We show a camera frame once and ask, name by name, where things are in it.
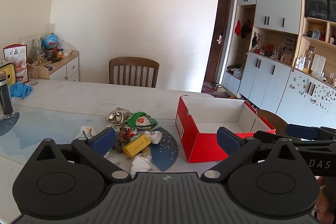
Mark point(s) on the small teal packet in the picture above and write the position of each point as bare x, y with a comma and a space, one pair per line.
135, 138

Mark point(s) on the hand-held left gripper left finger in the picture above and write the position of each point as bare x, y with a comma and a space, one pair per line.
103, 140

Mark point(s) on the person's right hand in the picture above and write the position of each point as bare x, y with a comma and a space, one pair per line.
325, 209

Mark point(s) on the clear plastic bag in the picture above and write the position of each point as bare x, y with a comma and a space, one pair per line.
67, 47

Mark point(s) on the drinking glass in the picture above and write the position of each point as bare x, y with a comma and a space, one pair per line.
33, 78

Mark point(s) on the red snack bag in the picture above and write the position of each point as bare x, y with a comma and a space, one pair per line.
17, 61

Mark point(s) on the white bottle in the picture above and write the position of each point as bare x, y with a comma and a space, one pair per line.
315, 62
322, 64

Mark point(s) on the white cardboard box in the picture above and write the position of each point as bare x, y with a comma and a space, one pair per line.
207, 144

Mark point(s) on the wooden holder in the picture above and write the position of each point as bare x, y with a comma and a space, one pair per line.
39, 71

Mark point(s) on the blue placemat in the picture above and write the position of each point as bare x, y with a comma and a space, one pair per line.
165, 153
6, 124

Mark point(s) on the small dark bottle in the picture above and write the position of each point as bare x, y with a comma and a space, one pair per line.
50, 54

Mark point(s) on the patterned rug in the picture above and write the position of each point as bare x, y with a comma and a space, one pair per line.
210, 88

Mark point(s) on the blue globe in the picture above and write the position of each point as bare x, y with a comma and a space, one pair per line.
50, 40

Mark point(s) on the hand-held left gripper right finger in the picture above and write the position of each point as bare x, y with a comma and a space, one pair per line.
227, 140

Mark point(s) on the brown door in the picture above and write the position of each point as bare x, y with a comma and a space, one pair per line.
215, 61

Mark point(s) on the dark cloth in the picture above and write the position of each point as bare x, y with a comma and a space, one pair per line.
232, 67

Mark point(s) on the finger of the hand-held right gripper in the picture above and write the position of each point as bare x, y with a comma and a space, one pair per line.
302, 132
265, 134

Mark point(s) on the tall dark glass jar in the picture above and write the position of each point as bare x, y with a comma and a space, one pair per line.
5, 98

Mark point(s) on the white sideboard cabinet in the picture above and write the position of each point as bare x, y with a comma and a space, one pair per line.
71, 69

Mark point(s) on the light slippers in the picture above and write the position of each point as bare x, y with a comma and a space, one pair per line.
220, 88

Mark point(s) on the yellow tissue box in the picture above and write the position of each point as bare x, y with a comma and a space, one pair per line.
8, 74

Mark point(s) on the white plastic bag orange print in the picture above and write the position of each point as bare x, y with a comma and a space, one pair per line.
85, 132

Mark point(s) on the silver foil wrapper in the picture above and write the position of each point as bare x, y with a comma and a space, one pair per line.
118, 115

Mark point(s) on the yellow cardboard box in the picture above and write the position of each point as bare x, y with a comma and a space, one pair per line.
136, 145

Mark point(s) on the bag of dried goods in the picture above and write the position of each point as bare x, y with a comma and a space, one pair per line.
35, 52

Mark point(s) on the grey wall cabinet unit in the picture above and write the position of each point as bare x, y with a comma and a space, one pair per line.
278, 3

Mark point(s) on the red hanging ornament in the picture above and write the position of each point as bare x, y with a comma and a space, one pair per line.
237, 28

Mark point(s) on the black hanging bag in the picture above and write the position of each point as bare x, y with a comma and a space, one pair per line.
246, 28

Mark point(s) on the blue rubber gloves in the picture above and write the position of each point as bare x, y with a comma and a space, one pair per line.
21, 90

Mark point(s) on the grey plastic bag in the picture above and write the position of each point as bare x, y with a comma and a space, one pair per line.
238, 72

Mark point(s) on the green printed pouch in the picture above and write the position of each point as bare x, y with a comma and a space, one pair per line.
141, 121

